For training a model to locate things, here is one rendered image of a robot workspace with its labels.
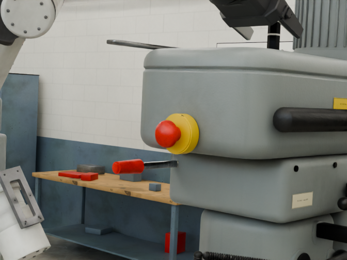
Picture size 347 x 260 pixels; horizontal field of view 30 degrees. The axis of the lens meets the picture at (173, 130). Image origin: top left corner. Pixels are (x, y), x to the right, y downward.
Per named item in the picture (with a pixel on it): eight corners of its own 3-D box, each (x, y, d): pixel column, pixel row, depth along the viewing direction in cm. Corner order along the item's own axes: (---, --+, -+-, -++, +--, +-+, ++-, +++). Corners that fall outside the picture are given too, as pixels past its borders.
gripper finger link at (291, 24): (294, 42, 108) (276, 19, 104) (301, 26, 109) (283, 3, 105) (302, 41, 107) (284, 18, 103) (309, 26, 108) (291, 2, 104)
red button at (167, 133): (171, 149, 92) (172, 120, 91) (151, 146, 94) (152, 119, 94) (186, 148, 94) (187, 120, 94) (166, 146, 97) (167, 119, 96)
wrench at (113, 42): (119, 43, 97) (119, 38, 97) (101, 44, 100) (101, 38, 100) (217, 56, 116) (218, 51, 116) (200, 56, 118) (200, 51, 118)
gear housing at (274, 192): (284, 226, 96) (288, 159, 95) (164, 202, 112) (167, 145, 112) (382, 205, 121) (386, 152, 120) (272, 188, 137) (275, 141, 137)
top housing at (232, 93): (255, 162, 88) (262, 44, 87) (123, 146, 105) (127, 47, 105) (399, 151, 123) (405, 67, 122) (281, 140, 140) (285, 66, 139)
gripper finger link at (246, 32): (255, 28, 116) (237, 6, 112) (248, 43, 115) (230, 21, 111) (248, 29, 117) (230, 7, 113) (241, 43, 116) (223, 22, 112)
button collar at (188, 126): (189, 156, 93) (191, 114, 93) (159, 152, 97) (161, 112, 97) (199, 155, 95) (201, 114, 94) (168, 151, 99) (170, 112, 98)
